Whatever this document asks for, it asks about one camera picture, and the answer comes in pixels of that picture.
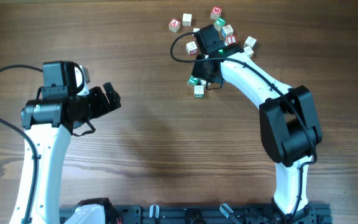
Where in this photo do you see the blue edged picture block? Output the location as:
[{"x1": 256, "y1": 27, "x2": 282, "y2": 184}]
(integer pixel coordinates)
[{"x1": 221, "y1": 24, "x2": 234, "y2": 39}]

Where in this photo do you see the red A block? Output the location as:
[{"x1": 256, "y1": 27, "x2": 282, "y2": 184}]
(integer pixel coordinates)
[{"x1": 168, "y1": 18, "x2": 181, "y2": 33}]

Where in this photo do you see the green J block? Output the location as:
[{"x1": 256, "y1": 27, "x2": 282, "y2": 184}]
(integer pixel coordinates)
[{"x1": 187, "y1": 76, "x2": 200, "y2": 88}]

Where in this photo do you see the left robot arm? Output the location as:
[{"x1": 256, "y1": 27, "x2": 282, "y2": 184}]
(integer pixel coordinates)
[{"x1": 10, "y1": 82, "x2": 121, "y2": 223}]

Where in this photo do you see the red edged picture block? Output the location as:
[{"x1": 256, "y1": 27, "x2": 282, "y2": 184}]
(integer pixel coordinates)
[{"x1": 186, "y1": 41, "x2": 198, "y2": 55}]

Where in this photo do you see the red M block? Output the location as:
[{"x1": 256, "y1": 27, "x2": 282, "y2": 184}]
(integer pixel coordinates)
[{"x1": 210, "y1": 6, "x2": 222, "y2": 20}]

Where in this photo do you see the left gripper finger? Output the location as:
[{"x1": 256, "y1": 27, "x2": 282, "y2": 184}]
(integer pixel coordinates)
[
  {"x1": 106, "y1": 91, "x2": 121, "y2": 111},
  {"x1": 103, "y1": 82, "x2": 116, "y2": 96}
]

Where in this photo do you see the wooden block lower right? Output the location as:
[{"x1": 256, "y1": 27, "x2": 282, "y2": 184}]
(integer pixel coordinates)
[{"x1": 244, "y1": 46, "x2": 254, "y2": 58}]

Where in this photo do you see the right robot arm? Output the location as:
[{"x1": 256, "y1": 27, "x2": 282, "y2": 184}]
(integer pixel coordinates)
[{"x1": 192, "y1": 44, "x2": 322, "y2": 223}]

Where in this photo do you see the green letter block upper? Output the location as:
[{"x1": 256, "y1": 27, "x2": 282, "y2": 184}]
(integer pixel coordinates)
[{"x1": 214, "y1": 17, "x2": 226, "y2": 32}]

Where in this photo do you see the plain wooden block top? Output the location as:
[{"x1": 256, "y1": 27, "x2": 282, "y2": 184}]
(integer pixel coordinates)
[{"x1": 182, "y1": 13, "x2": 192, "y2": 26}]

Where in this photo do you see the wooden block far right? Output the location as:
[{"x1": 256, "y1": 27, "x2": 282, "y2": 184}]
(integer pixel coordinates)
[{"x1": 244, "y1": 36, "x2": 257, "y2": 49}]

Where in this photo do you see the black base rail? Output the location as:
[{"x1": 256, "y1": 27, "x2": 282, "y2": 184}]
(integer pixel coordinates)
[{"x1": 55, "y1": 203, "x2": 333, "y2": 224}]

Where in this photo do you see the red I block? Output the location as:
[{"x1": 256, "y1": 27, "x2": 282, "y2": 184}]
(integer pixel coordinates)
[{"x1": 225, "y1": 35, "x2": 237, "y2": 45}]

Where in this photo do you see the right black cable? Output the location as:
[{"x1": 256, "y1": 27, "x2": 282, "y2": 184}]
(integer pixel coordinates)
[{"x1": 169, "y1": 31, "x2": 318, "y2": 222}]

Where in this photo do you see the green edged picture block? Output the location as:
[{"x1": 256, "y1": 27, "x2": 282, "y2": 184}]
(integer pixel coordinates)
[{"x1": 193, "y1": 85, "x2": 204, "y2": 98}]

